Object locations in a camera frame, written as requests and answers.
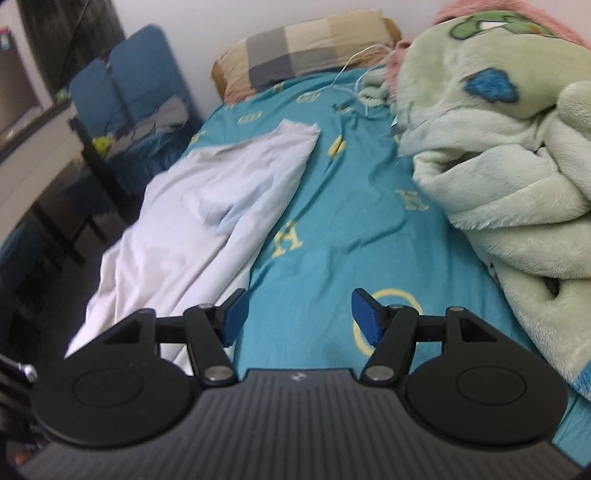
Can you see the brown pillow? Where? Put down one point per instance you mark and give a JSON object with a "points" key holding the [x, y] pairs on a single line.
{"points": [[221, 81]]}

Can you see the dark window with grille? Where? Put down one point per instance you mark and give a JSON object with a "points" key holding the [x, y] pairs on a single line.
{"points": [[74, 37]]}

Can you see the grey cloth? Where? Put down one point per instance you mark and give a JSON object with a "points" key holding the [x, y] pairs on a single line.
{"points": [[168, 115]]}

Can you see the green and pink plush blanket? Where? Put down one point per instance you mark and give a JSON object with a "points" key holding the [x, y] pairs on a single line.
{"points": [[498, 161]]}

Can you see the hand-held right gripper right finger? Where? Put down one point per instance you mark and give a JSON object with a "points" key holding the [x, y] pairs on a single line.
{"points": [[367, 318]]}

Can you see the white shirt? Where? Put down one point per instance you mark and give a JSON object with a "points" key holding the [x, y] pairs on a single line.
{"points": [[207, 207]]}

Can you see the cardboard box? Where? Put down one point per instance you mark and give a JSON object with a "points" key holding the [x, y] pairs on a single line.
{"points": [[18, 87]]}

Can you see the white desk with black legs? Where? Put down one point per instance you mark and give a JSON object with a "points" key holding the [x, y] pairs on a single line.
{"points": [[41, 170]]}

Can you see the teal patterned bed sheet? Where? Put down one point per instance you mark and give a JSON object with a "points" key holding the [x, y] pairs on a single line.
{"points": [[332, 207]]}

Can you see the yellow-green plush toy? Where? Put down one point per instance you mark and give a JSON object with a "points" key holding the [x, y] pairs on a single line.
{"points": [[102, 144]]}

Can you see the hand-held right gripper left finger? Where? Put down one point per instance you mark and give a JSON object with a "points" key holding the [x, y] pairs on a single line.
{"points": [[233, 318]]}

